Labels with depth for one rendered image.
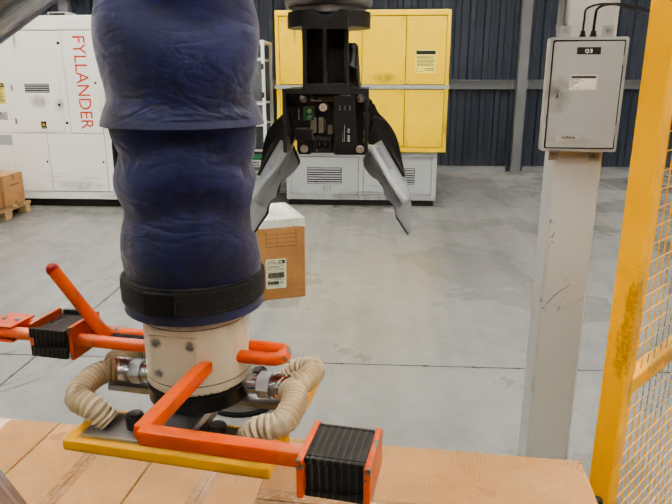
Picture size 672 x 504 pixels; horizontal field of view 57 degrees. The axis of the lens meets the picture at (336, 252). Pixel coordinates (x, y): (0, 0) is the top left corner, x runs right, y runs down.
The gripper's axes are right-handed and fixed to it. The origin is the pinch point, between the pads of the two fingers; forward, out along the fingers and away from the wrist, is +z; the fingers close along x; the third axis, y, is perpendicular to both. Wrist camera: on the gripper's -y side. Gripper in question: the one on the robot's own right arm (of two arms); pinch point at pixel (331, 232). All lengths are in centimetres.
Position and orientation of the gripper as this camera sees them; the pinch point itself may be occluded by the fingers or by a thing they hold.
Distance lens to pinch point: 60.5
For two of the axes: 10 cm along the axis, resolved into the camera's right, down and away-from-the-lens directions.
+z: 0.0, 9.6, 2.7
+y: -0.6, 2.7, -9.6
